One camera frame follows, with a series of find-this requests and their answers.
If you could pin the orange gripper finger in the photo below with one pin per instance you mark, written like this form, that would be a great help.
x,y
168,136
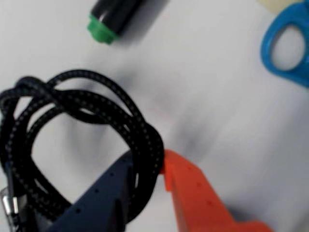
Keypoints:
x,y
198,193

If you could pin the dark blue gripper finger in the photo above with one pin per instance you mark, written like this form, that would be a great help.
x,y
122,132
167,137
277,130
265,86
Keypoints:
x,y
101,198

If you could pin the black marker with green cap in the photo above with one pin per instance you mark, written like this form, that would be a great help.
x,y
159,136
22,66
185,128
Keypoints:
x,y
116,14

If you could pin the short beige tape strip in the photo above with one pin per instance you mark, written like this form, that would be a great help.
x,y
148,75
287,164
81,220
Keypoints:
x,y
272,6

